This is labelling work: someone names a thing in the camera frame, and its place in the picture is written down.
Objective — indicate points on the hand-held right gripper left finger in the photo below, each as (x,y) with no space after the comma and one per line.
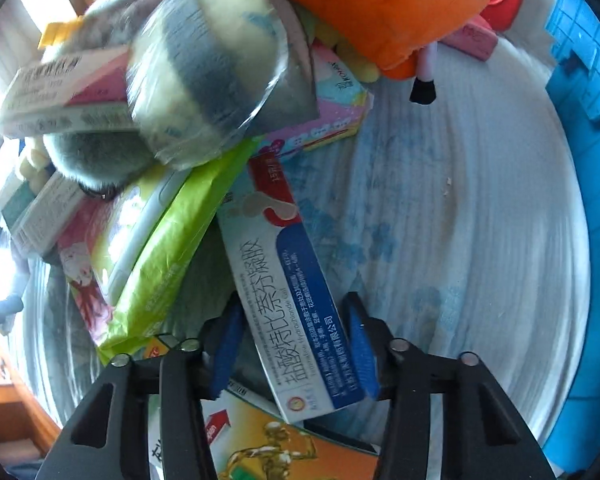
(227,350)

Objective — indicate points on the pile of medicine boxes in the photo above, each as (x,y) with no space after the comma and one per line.
(65,90)

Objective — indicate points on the yellow plastic clamp toy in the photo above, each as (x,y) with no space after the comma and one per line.
(60,32)

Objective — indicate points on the blue plastic crate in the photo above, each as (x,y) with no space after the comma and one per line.
(595,160)

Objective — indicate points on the pastel sanitary pad pack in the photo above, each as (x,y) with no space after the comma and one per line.
(335,110)

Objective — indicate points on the pig plush in orange dress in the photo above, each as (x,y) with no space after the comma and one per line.
(390,10)

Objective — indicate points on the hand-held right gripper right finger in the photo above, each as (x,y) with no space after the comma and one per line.
(362,345)

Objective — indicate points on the pale yellow plush toy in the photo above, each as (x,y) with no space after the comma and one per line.
(355,62)

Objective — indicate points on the blue white ointment box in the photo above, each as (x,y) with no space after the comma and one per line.
(280,300)

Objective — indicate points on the grey yellow wrapped sponge pack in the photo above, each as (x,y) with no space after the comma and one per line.
(205,75)

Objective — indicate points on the green wet wipes pack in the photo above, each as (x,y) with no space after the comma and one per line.
(170,240)

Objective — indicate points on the grey plush toy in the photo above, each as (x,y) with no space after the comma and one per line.
(95,160)

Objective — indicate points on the orange green supplement carton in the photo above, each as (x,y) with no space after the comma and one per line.
(280,450)

